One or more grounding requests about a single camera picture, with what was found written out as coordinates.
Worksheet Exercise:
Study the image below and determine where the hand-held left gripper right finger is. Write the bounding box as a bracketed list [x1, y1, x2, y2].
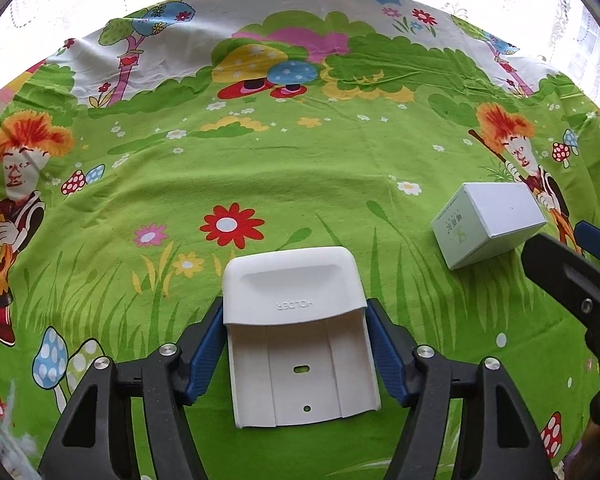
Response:
[365, 297, 556, 480]

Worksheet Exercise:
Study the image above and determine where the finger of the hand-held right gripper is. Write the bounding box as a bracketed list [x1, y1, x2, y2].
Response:
[574, 220, 600, 276]
[521, 234, 600, 341]

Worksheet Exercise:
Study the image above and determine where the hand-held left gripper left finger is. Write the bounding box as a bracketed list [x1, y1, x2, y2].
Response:
[42, 297, 226, 480]

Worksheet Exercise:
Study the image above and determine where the white box green print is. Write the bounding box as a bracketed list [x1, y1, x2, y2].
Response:
[431, 182, 548, 271]

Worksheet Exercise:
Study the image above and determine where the green cartoon printed bedsheet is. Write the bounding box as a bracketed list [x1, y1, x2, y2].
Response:
[0, 0, 600, 480]

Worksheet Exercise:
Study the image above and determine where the white fluffy tuft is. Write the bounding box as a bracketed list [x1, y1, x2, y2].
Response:
[0, 385, 36, 480]

